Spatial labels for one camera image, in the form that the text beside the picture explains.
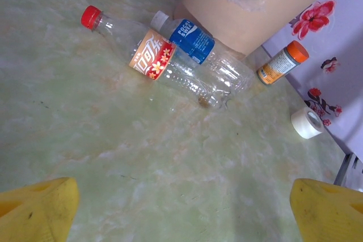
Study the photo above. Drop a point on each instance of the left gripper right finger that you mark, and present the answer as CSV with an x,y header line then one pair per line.
x,y
329,213

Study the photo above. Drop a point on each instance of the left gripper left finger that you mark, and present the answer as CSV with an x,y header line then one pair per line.
x,y
37,210

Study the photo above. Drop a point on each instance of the beige waste bin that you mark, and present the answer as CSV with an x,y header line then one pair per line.
x,y
227,18

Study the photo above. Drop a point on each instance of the white tape roll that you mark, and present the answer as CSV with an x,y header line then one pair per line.
x,y
303,125

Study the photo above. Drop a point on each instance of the orange cap pill bottle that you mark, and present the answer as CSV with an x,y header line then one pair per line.
x,y
278,65

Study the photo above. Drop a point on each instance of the red cap bottle beige label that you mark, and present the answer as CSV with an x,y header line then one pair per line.
x,y
150,57

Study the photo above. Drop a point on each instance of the Pocari Sweat bottle blue label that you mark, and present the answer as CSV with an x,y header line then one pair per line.
x,y
193,40

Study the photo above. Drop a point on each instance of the aluminium side rail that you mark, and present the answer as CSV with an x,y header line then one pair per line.
x,y
348,172

